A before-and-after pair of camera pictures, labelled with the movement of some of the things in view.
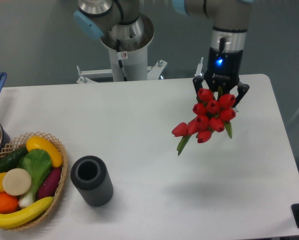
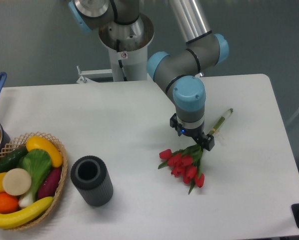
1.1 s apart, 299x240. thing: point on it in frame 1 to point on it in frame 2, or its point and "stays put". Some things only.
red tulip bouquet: (211, 114) to (185, 163)
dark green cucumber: (9, 160) stays put
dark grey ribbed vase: (90, 175) stays put
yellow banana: (2, 220) stays put
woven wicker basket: (21, 141) stays put
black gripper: (223, 70) to (205, 141)
